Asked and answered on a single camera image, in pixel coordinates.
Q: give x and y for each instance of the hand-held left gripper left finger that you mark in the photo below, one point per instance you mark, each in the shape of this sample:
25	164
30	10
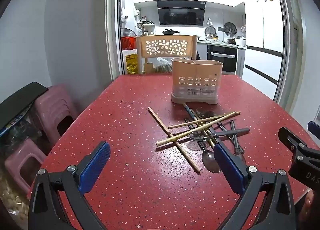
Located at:
96	165

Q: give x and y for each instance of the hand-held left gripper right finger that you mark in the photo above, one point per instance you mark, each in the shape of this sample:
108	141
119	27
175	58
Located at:
228	167

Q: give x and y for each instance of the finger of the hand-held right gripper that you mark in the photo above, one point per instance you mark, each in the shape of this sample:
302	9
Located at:
314	127
290	137

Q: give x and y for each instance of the wooden chopstick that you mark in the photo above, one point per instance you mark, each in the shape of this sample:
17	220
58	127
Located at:
170	140
185	124
162	125

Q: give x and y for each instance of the blue patterned chopstick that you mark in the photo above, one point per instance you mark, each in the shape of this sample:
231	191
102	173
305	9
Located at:
188	110
193	115

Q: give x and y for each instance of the beige utensil holder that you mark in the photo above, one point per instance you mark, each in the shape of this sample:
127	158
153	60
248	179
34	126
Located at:
195	77

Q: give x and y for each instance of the person's right hand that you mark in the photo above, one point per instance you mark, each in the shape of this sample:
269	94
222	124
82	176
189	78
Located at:
310	201

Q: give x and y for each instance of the black flat panel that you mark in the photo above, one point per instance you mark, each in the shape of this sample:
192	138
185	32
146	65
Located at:
17	105

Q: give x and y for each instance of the black built-in oven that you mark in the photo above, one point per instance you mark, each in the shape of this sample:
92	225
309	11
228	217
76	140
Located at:
222	57

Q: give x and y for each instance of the gold foil bag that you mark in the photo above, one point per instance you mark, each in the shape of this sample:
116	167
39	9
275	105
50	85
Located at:
131	64

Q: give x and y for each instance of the white rice cooker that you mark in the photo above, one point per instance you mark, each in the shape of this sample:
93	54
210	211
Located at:
241	41

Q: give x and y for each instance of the brown cardboard box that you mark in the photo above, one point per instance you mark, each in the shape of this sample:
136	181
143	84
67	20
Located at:
148	67

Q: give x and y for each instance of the metal pot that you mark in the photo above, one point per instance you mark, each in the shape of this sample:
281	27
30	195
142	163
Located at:
231	40

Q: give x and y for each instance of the white kitchen counter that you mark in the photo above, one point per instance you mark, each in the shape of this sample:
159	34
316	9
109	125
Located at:
220	43

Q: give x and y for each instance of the clear bag of greens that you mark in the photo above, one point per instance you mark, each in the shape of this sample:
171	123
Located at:
162	66

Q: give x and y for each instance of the white refrigerator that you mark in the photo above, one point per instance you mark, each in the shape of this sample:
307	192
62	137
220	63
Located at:
262	19

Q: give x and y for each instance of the red plastic basket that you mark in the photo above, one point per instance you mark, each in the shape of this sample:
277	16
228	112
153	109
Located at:
128	42

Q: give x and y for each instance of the round metal steamer rack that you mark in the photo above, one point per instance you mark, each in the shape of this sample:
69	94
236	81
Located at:
210	31

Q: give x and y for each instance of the metal pot lid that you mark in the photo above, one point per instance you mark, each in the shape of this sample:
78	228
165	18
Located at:
127	32

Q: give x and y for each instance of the beige flower-cutout rack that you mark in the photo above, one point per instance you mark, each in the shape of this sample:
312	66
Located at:
162	44

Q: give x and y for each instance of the white spice rack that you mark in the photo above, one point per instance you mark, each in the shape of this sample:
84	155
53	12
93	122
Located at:
146	28

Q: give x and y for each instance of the black wok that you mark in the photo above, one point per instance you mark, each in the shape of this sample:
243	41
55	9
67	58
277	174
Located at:
170	31

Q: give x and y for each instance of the white hanging plastic bag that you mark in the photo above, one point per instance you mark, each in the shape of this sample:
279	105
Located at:
124	16

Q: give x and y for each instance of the black range hood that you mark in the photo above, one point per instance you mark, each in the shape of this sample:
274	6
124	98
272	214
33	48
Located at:
180	12

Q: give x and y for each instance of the grey sliding door frame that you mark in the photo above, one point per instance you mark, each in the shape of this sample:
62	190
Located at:
291	32

